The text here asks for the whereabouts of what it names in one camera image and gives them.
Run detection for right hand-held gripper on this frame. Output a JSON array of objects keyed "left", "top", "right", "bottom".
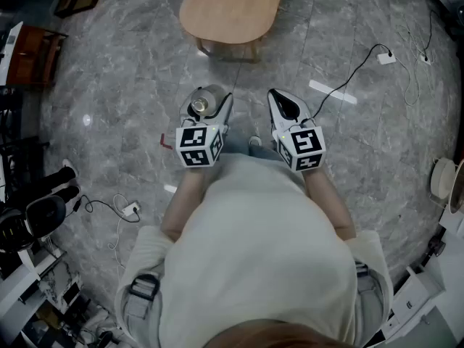
[{"left": 267, "top": 88, "right": 326, "bottom": 173}]

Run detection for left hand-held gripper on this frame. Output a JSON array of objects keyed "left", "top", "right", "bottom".
[{"left": 175, "top": 91, "right": 235, "bottom": 168}]

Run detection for person's left forearm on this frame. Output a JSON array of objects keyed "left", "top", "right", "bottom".
[{"left": 159, "top": 164, "right": 219, "bottom": 243}]

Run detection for person's right forearm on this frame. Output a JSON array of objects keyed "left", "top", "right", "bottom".
[{"left": 302, "top": 167, "right": 358, "bottom": 241}]

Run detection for oval wooden table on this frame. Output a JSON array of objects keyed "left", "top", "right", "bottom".
[{"left": 178, "top": 0, "right": 288, "bottom": 65}]

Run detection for person's blue jeans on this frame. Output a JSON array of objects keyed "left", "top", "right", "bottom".
[{"left": 216, "top": 131, "right": 284, "bottom": 163}]

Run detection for person's cream shirt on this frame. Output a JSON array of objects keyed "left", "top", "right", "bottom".
[{"left": 115, "top": 153, "right": 395, "bottom": 348}]

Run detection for round cream stool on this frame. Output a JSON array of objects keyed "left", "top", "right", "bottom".
[{"left": 429, "top": 156, "right": 464, "bottom": 214}]

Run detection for brown wooden cabinet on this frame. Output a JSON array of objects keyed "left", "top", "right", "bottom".
[{"left": 4, "top": 23, "right": 70, "bottom": 88}]

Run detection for black metal rack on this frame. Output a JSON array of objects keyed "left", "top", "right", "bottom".
[{"left": 0, "top": 85, "right": 51, "bottom": 196}]

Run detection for black office chair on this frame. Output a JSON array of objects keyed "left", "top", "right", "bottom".
[{"left": 0, "top": 194, "right": 67, "bottom": 254}]

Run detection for white cabinet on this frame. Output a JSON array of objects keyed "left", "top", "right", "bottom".
[{"left": 379, "top": 225, "right": 464, "bottom": 348}]

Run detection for long black cable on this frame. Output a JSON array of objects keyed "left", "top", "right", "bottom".
[{"left": 310, "top": 43, "right": 394, "bottom": 121}]

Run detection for tangled white cable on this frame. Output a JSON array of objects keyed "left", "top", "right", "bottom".
[{"left": 396, "top": 12, "right": 436, "bottom": 107}]

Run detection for thin white cable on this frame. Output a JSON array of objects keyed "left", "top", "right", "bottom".
[{"left": 107, "top": 193, "right": 127, "bottom": 268}]

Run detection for thin black cable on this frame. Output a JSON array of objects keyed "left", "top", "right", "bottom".
[{"left": 423, "top": 9, "right": 442, "bottom": 62}]

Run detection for grey harness strap buckle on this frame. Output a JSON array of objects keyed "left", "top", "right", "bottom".
[{"left": 126, "top": 273, "right": 161, "bottom": 320}]

